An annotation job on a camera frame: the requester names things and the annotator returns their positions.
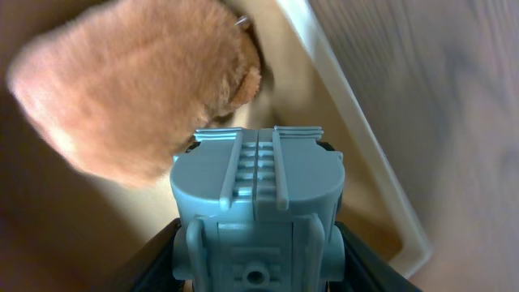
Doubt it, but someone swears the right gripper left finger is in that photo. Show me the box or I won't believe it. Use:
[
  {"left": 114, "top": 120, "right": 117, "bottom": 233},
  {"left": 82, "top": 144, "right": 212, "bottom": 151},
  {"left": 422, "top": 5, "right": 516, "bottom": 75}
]
[{"left": 107, "top": 218, "right": 185, "bottom": 292}]

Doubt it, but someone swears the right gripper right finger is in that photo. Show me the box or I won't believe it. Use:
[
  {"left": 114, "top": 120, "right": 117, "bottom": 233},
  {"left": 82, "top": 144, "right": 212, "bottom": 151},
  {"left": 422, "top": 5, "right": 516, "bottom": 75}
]
[{"left": 330, "top": 221, "right": 422, "bottom": 292}]

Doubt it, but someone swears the yellow grey toy truck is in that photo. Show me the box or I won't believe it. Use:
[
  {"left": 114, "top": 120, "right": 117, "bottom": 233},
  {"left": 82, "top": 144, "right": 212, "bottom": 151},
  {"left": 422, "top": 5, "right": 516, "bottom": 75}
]
[{"left": 170, "top": 127, "right": 345, "bottom": 292}]

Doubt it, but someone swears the brown plush toy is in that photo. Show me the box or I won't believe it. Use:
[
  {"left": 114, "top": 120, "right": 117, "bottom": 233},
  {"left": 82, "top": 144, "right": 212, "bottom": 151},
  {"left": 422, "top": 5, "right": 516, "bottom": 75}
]
[{"left": 6, "top": 0, "right": 262, "bottom": 187}]

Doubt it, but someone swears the white cardboard box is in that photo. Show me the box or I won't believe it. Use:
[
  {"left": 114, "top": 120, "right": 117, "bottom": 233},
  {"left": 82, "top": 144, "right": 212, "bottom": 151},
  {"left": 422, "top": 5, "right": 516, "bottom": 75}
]
[{"left": 1, "top": 1, "right": 431, "bottom": 291}]

